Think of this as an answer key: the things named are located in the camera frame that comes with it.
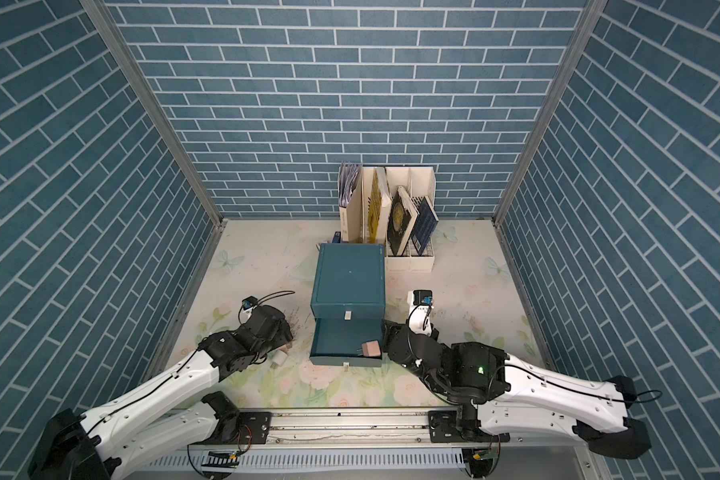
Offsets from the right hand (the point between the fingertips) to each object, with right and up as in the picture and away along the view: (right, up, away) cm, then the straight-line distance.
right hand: (391, 328), depth 67 cm
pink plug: (-5, -8, +10) cm, 14 cm away
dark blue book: (+14, +26, +35) cm, 46 cm away
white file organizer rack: (+12, +41, +37) cm, 57 cm away
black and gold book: (+5, +28, +32) cm, 43 cm away
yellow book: (-2, +29, +26) cm, 39 cm away
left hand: (-28, -6, +16) cm, 32 cm away
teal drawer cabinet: (-10, +5, +5) cm, 12 cm away
